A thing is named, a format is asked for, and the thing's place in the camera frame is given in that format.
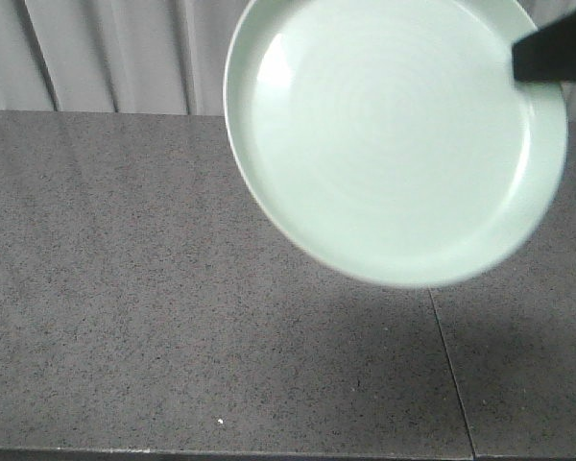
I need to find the light green round plate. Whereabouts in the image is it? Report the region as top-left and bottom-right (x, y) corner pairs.
(223, 1), (568, 288)

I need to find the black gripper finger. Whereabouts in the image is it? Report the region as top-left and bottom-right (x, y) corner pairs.
(512, 10), (576, 84)

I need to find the white curtain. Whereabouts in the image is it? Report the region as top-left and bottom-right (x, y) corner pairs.
(0, 0), (576, 124)

